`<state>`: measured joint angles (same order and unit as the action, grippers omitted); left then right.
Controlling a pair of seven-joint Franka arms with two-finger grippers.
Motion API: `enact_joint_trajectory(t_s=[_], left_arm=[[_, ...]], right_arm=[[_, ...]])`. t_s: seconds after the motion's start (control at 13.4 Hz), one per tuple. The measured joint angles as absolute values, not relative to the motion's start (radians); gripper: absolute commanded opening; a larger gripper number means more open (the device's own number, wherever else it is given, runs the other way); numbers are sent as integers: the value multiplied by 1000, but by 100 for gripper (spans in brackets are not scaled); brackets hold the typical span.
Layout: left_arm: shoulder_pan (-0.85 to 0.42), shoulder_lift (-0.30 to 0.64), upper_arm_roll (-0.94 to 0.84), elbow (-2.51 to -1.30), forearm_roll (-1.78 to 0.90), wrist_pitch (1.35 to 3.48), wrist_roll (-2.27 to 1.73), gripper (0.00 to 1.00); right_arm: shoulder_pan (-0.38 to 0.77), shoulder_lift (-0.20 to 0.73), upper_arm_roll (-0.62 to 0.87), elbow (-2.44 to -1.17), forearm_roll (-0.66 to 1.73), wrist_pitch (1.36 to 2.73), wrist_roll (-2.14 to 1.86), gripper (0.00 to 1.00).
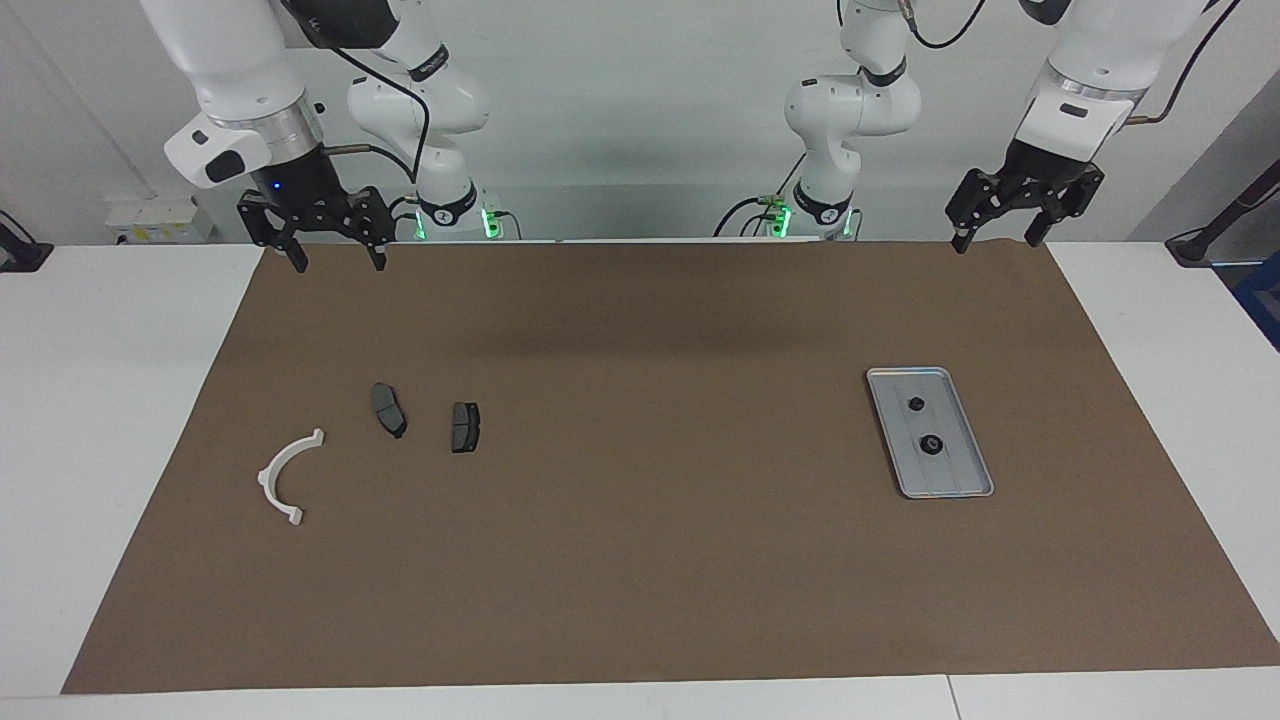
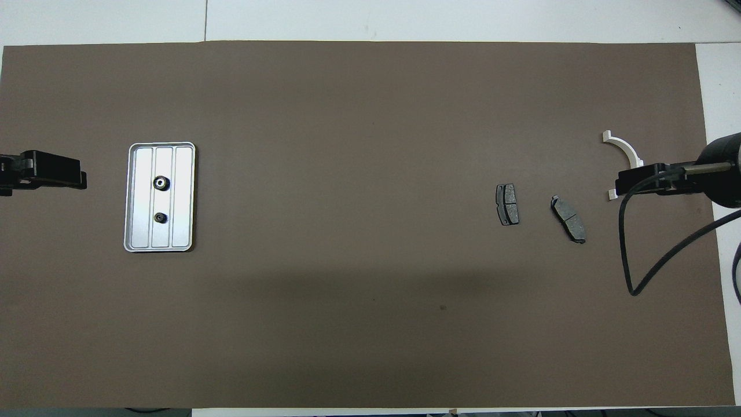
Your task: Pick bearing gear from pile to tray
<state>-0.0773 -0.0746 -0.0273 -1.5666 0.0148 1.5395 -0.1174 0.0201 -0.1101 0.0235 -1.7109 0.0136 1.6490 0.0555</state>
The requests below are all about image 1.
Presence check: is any silver metal tray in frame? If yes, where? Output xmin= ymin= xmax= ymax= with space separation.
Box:
xmin=866 ymin=366 xmax=995 ymax=500

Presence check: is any long curved brake pad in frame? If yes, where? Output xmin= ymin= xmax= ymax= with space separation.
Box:
xmin=372 ymin=383 xmax=409 ymax=440

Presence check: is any black angled stand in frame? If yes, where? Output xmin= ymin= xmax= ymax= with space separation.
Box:
xmin=1165 ymin=160 xmax=1280 ymax=267

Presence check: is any blue box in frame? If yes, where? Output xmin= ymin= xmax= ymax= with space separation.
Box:
xmin=1232 ymin=250 xmax=1280 ymax=353

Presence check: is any black clamp stand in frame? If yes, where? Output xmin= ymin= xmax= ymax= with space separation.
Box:
xmin=0 ymin=210 xmax=53 ymax=273

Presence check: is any brown table mat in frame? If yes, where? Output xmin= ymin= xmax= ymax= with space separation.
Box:
xmin=60 ymin=240 xmax=1280 ymax=696

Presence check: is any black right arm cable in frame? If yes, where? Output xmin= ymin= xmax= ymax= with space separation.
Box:
xmin=285 ymin=0 xmax=433 ymax=186

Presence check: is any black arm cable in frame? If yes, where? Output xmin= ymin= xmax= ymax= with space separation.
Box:
xmin=285 ymin=0 xmax=433 ymax=186
xmin=898 ymin=0 xmax=1243 ymax=127

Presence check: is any black base cable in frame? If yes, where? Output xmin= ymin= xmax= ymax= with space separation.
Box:
xmin=713 ymin=150 xmax=806 ymax=239

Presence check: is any white half-ring bracket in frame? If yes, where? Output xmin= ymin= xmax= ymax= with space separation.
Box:
xmin=257 ymin=428 xmax=327 ymax=528

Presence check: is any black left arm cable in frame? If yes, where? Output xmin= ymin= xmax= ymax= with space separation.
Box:
xmin=898 ymin=0 xmax=1243 ymax=127

